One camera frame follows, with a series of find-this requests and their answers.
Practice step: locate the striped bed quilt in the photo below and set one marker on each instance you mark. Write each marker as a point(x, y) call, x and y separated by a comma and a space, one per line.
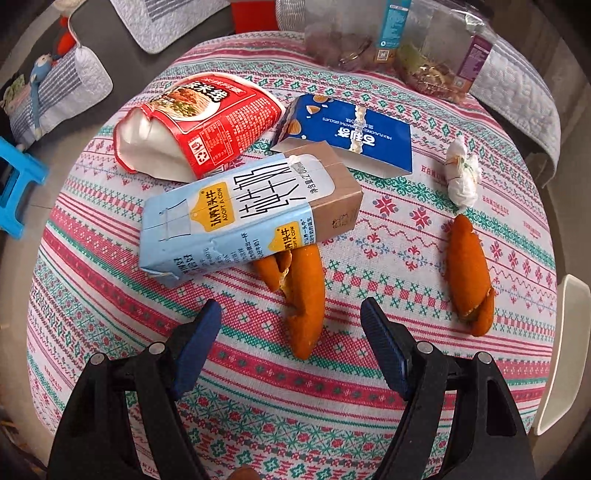
point(512, 83)

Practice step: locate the dark grey sofa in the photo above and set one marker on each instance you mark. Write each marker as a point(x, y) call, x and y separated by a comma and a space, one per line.
point(99, 32)

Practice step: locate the red snack bag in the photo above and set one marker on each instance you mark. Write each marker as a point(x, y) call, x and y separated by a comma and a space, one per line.
point(207, 124)

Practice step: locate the striped quilted sofa cover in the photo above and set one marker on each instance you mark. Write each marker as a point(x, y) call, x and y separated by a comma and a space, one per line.
point(157, 23)

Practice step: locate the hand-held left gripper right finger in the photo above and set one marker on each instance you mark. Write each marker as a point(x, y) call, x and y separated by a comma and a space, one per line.
point(383, 346)

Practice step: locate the blue plastic stool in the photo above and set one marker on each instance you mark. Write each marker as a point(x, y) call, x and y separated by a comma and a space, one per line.
point(23, 184)

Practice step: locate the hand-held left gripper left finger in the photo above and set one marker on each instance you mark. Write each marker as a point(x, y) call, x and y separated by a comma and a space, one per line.
point(198, 350)

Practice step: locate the white plastic waste bin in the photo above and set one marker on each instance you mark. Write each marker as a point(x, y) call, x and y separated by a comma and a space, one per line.
point(563, 350)

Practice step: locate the red box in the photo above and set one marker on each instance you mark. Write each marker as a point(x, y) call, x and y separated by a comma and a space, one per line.
point(251, 14)

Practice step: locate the blue biscuit box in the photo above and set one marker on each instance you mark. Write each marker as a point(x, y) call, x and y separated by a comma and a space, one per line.
point(351, 129)

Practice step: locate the blue label nut jar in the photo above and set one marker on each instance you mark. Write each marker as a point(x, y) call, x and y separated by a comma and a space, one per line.
point(346, 41)

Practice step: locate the white tissue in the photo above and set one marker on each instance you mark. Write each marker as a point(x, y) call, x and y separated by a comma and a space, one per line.
point(461, 175)

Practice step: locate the light blue milk carton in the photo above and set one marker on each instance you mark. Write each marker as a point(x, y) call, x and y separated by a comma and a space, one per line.
point(240, 212)

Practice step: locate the patterned tablecloth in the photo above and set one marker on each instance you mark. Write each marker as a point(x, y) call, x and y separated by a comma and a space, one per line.
point(392, 230)

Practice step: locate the purple label nut jar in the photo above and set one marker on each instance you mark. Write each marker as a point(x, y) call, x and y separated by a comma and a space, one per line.
point(438, 64)

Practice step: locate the grey quilted cushion with toy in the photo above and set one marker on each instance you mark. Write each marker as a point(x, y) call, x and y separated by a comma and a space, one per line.
point(69, 92)

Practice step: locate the orange peel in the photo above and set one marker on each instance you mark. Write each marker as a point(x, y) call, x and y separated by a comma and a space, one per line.
point(307, 300)
point(466, 272)

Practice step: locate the blue plush toy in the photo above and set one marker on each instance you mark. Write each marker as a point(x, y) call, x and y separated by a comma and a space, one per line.
point(40, 74)

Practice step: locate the red plush toy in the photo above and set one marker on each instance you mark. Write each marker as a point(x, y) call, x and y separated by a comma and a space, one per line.
point(65, 41)

